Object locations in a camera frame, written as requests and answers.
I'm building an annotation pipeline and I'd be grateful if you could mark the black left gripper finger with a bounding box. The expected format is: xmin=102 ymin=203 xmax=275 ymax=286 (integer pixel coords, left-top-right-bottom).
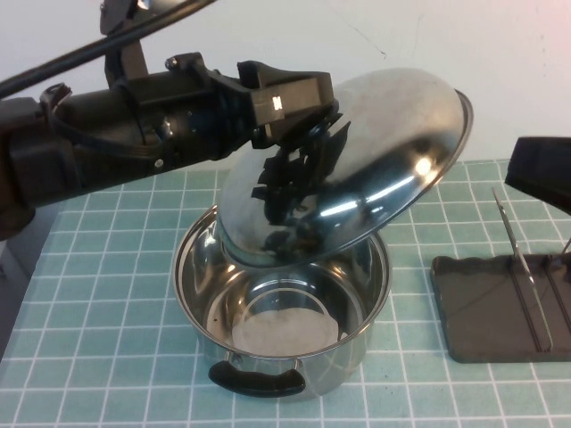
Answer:
xmin=319 ymin=101 xmax=352 ymax=136
xmin=250 ymin=122 xmax=295 ymax=151

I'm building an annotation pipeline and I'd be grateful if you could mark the steel lid with black knob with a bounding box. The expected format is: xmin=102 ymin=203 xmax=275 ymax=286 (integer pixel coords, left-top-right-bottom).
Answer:
xmin=213 ymin=66 xmax=474 ymax=268

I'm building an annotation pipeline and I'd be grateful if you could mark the dark lid rack with dividers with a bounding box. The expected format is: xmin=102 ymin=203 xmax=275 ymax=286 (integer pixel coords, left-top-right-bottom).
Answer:
xmin=430 ymin=186 xmax=571 ymax=365

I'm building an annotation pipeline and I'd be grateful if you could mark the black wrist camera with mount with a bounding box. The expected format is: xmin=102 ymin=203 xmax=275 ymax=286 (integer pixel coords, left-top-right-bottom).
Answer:
xmin=98 ymin=0 xmax=153 ymax=85

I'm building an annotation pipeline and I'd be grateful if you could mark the teal tile pattern tablecloth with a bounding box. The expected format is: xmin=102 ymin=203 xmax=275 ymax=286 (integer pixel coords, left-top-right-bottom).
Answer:
xmin=0 ymin=158 xmax=571 ymax=428

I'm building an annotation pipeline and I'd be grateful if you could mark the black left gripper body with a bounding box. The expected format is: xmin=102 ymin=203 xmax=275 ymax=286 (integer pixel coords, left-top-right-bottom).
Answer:
xmin=209 ymin=61 xmax=336 ymax=160

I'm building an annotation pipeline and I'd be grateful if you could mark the steel pot with black handles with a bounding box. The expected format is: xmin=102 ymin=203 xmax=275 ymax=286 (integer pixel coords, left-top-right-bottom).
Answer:
xmin=171 ymin=208 xmax=393 ymax=400

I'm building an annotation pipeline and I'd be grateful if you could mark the thick black cable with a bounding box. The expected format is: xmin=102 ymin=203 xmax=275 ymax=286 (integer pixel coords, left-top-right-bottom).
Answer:
xmin=0 ymin=0 xmax=222 ymax=97

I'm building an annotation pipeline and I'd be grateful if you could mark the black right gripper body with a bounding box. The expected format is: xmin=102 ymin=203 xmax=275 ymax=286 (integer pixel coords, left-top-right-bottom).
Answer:
xmin=503 ymin=136 xmax=571 ymax=202

